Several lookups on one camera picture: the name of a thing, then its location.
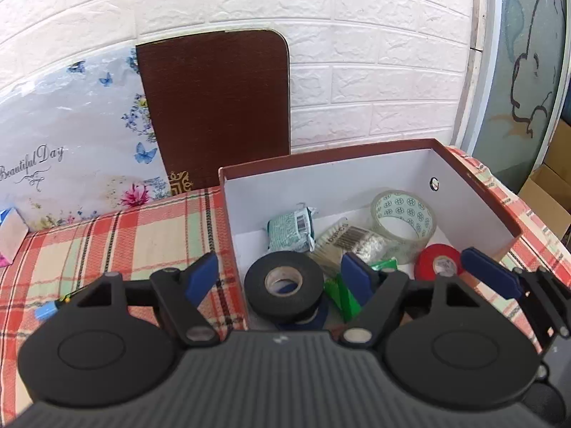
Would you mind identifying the green white gum pack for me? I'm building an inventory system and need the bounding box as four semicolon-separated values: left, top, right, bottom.
266;204;315;253

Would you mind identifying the green small box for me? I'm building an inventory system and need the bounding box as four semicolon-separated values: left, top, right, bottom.
324;254;398;323

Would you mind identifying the red tape roll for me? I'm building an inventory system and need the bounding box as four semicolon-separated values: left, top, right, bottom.
414;244;464;281

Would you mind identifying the blue black marker pen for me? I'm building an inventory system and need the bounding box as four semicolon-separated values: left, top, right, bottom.
35;294;72;322

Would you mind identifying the plaid red green bedsheet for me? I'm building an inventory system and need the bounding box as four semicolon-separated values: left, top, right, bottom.
0;144;571;419

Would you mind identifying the cardboard box on floor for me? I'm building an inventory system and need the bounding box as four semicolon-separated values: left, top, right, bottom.
519;121;571;240

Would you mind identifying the clear patterned tape roll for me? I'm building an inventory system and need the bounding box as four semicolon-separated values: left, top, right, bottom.
371;190;438;265

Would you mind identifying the brown cardboard storage box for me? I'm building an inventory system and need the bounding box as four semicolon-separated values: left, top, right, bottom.
218;137;523;332

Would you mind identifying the cotton swab pack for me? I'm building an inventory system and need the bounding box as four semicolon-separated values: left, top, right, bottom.
309;218;389;277

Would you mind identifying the blue tissue pack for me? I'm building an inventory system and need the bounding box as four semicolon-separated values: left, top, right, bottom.
0;208;29;267

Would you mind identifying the black tape roll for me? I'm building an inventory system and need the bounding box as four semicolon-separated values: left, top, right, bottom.
244;251;329;331

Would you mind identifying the floral plastic pillow bag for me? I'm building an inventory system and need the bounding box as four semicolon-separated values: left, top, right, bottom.
1;46;171;230

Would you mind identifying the dark brown wooden headboard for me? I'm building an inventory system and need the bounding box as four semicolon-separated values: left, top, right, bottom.
136;30;290;194

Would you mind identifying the cartoon painted door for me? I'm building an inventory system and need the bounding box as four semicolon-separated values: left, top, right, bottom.
469;0;567;192

